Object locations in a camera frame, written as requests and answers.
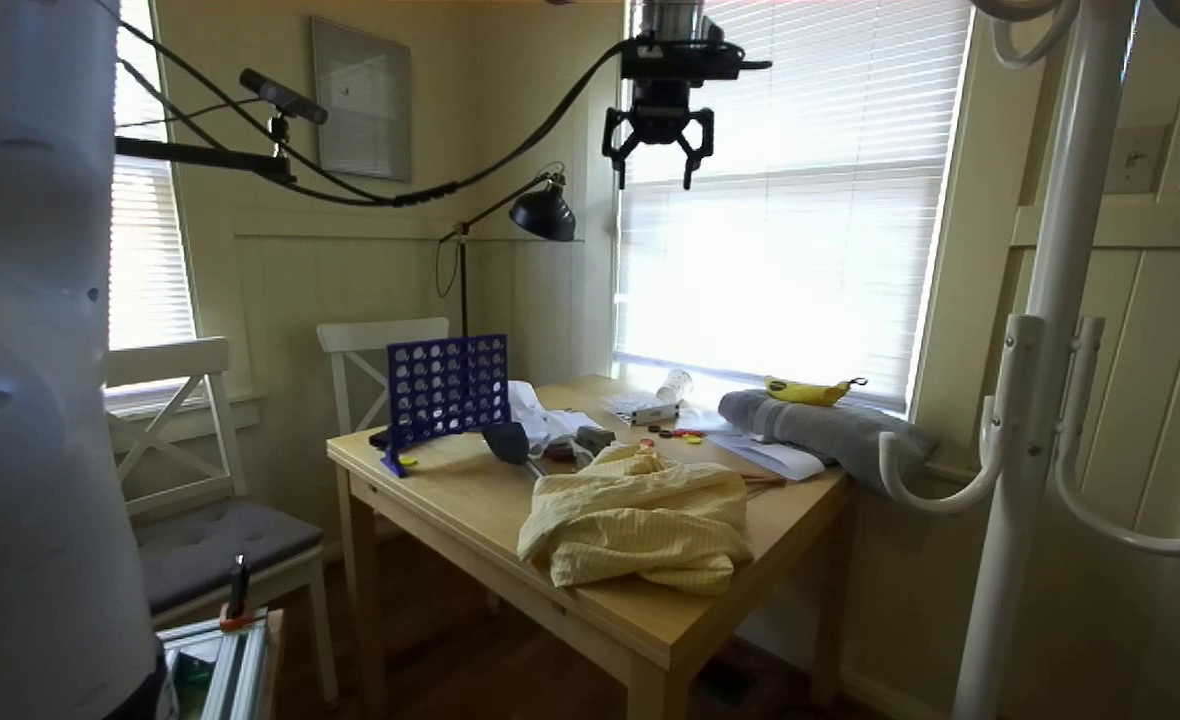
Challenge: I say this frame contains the black camera boom stand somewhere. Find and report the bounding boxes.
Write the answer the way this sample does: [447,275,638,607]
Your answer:
[110,131,299,189]

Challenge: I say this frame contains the grey seat cushion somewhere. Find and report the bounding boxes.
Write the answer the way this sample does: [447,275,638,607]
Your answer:
[132,497,322,615]

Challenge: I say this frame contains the white cross-back chair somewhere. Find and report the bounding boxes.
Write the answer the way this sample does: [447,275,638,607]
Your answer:
[99,338,338,706]

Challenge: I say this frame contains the grey folded towel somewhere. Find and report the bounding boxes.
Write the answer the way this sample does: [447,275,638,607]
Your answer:
[716,386,939,504]

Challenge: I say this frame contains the black floor lamp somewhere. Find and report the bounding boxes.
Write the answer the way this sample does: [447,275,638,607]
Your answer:
[432,165,579,338]

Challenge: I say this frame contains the white coat rack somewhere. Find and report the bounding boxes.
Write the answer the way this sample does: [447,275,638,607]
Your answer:
[874,0,1180,720]

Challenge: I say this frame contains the crumpled white paper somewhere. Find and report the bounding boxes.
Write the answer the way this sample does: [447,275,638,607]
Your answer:
[503,375,609,465]

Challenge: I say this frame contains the beige wall switch plate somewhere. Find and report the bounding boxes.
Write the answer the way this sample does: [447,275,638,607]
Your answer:
[1105,121,1177,199]

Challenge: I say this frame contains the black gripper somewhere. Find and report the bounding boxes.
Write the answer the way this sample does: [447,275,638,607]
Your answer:
[600,72,720,191]

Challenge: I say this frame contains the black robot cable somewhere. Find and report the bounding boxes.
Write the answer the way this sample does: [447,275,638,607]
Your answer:
[83,0,638,212]

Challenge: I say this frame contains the yellow striped cloth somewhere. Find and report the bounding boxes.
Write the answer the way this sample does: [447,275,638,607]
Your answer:
[517,436,756,595]

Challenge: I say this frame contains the blue connect four grid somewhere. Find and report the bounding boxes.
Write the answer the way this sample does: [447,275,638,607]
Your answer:
[379,334,517,479]

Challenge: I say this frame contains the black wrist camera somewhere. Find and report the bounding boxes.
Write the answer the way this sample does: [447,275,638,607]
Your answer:
[616,37,775,88]

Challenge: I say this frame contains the white slat-back chair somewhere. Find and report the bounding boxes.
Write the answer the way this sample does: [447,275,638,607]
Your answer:
[311,317,454,436]

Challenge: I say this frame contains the white open box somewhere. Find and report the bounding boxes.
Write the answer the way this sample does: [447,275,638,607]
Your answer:
[151,607,289,720]

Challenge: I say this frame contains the black spatula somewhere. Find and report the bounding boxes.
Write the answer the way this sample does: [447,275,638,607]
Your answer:
[483,419,548,487]

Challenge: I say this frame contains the yellow banana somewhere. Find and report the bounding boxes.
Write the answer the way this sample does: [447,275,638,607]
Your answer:
[760,375,870,414]

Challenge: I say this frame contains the grey framed wall picture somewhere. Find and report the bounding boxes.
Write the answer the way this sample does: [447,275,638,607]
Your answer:
[303,15,414,189]

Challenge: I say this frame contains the black stereo camera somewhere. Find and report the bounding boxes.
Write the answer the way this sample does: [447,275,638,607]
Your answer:
[235,63,331,131]

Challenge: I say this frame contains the black marker orange base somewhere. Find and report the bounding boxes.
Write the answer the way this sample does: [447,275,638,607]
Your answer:
[221,553,257,638]

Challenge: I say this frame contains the narrow white window blinds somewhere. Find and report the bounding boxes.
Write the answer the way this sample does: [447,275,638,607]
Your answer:
[105,0,201,355]

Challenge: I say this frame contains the white patterned paper cup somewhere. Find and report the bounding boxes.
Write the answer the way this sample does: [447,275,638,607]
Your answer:
[648,368,697,410]

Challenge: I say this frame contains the white paper sheets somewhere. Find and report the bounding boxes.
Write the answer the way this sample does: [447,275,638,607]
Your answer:
[705,423,833,487]

